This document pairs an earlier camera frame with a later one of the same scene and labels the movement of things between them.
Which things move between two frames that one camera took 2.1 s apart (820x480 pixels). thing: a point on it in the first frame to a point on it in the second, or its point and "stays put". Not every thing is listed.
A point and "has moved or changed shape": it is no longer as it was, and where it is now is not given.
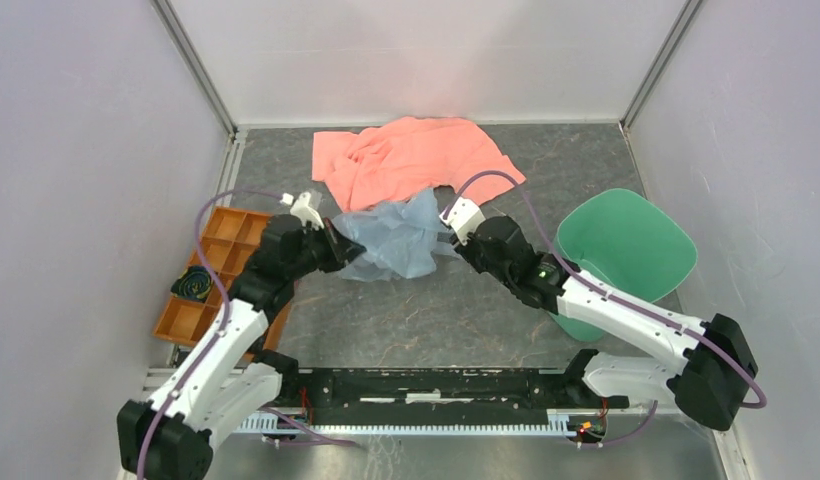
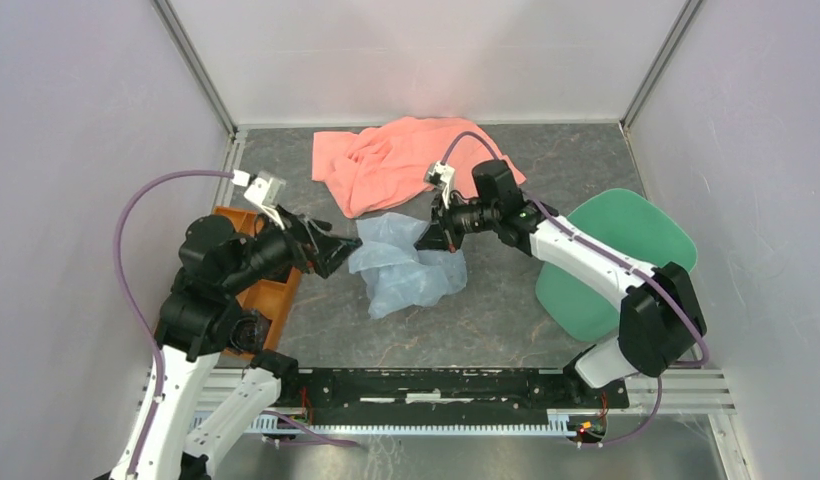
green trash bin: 627,241 stays put
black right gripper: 466,251 to 434,237
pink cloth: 394,159 stays put
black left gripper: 341,250 stays put
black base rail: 441,389 stays put
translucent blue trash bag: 403,239 has moved or changed shape
